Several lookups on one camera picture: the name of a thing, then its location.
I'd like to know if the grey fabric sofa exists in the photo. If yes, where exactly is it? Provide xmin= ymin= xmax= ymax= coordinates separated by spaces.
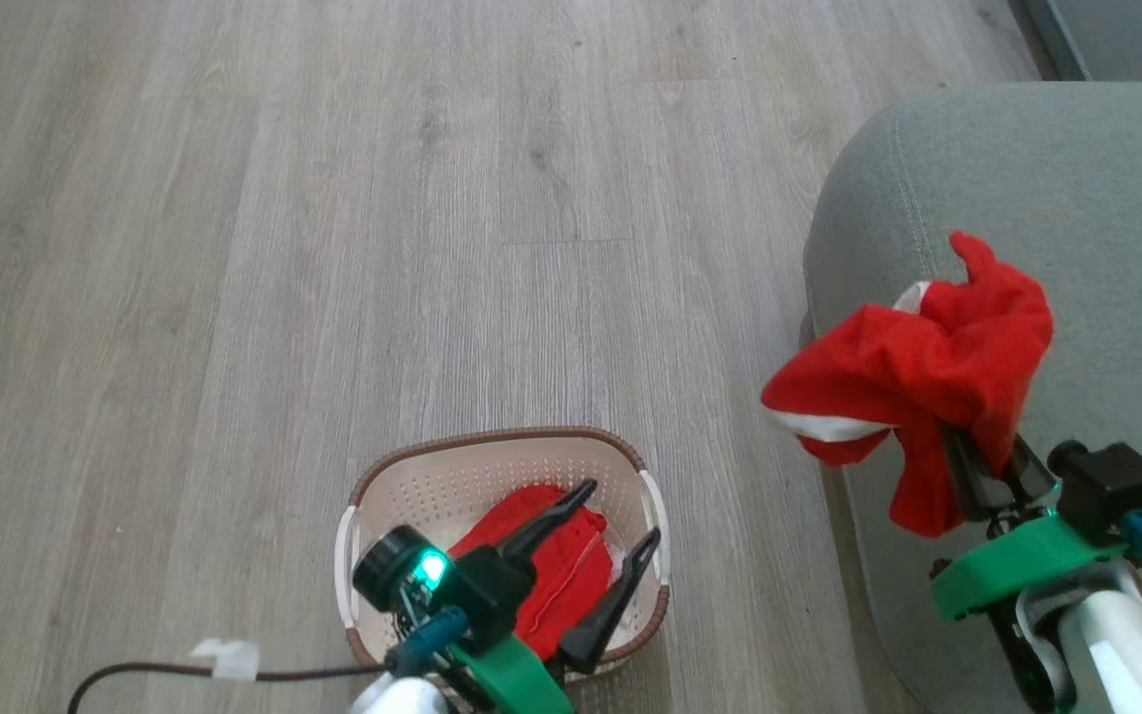
xmin=804 ymin=81 xmax=1142 ymax=714

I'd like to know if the white tape piece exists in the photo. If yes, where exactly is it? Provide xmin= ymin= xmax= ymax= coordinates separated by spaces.
xmin=189 ymin=640 xmax=262 ymax=682

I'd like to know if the plain red garment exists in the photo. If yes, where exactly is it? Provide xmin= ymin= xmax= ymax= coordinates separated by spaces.
xmin=447 ymin=484 xmax=615 ymax=662

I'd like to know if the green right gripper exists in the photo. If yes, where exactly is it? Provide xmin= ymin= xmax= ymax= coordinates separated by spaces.
xmin=931 ymin=426 xmax=1128 ymax=624

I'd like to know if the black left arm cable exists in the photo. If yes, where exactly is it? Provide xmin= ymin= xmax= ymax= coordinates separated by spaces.
xmin=68 ymin=661 xmax=390 ymax=714

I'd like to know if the grey furniture piece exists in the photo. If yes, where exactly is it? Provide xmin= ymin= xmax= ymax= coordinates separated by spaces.
xmin=1012 ymin=0 xmax=1142 ymax=82

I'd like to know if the cream perforated laundry basket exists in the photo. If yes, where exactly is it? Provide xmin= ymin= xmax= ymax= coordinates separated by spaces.
xmin=334 ymin=426 xmax=672 ymax=685

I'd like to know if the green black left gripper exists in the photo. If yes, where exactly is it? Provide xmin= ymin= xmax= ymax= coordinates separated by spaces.
xmin=450 ymin=479 xmax=663 ymax=714

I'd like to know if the red garment with white stripes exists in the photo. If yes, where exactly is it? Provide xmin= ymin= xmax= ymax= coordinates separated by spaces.
xmin=760 ymin=231 xmax=1055 ymax=538

